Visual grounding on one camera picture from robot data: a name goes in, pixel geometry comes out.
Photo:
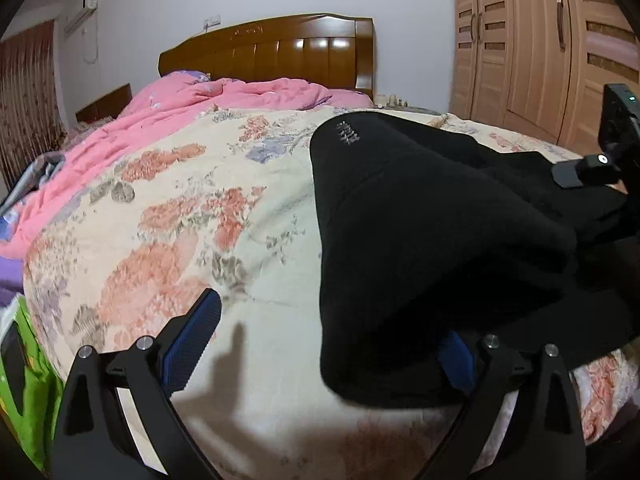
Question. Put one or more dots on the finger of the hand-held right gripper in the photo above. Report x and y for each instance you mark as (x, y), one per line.
(587, 170)

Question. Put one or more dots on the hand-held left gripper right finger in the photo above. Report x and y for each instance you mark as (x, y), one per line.
(459, 367)

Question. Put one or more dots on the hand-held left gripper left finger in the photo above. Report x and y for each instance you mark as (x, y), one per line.
(192, 342)

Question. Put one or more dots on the black pants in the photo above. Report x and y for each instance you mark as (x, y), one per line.
(425, 235)

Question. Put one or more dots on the light wooden wardrobe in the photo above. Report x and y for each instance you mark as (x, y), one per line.
(525, 50)

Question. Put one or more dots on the floral bedsheet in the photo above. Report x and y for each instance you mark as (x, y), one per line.
(200, 210)

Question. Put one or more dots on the green bag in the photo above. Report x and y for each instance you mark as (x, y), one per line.
(35, 400)

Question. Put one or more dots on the nightstand with floral cover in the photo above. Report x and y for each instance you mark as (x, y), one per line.
(407, 108)

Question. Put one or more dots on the purple sheet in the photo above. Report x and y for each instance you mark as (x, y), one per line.
(10, 280)

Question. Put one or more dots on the grey clothes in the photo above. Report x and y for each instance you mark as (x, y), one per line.
(35, 180)

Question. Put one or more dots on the pink quilt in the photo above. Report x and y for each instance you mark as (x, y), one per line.
(225, 96)

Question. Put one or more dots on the dark wooden nightstand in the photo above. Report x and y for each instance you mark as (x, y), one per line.
(102, 105)

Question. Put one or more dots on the purple floral pillow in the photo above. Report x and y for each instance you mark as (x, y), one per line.
(190, 76)

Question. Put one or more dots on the brown patterned curtain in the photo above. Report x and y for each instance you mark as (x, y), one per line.
(27, 110)

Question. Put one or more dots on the wooden headboard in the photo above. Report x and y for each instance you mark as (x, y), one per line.
(290, 52)

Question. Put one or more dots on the white air conditioner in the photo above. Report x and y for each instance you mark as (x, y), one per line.
(80, 12)

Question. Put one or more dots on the white wall socket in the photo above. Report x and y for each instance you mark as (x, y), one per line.
(212, 23)

